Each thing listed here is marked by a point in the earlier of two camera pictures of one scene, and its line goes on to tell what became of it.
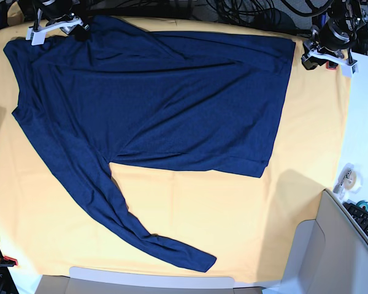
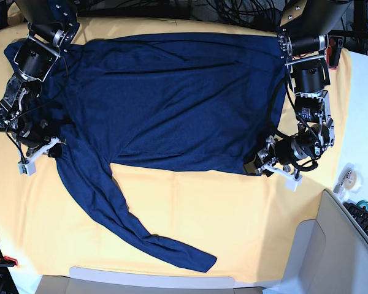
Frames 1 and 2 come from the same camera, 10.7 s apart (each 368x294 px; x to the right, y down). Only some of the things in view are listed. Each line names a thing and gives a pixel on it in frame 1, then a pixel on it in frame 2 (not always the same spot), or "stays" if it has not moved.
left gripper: (70, 24) → (38, 139)
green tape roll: (363, 203) stays
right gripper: (313, 46) → (278, 155)
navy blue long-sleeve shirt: (116, 92) stays
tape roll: (348, 182) stays
